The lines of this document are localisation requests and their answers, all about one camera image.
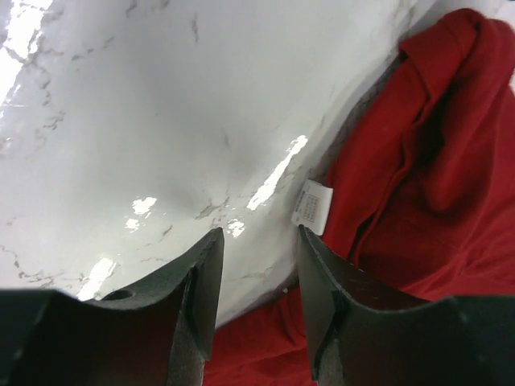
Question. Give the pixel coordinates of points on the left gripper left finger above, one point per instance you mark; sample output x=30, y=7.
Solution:
x=156, y=331

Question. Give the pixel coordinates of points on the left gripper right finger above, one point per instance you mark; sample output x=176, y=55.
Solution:
x=360, y=331

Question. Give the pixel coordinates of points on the dark red t shirt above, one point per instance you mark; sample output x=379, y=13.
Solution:
x=423, y=194

